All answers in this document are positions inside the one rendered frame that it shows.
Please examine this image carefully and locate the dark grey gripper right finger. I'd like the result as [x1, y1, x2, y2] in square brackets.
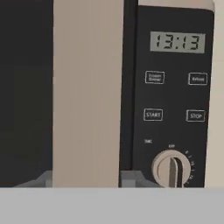
[120, 170, 157, 189]

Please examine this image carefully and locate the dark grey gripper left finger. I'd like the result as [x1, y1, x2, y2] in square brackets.
[13, 170, 53, 189]

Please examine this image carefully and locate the beige microwave dial knob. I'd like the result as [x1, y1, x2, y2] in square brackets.
[150, 149, 192, 189]

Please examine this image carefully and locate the black and beige microwave oven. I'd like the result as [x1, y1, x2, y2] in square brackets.
[0, 0, 217, 189]

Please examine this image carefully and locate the black microwave door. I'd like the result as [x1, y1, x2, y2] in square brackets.
[0, 0, 138, 189]

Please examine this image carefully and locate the beige microwave door handle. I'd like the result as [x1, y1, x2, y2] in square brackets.
[52, 0, 125, 189]

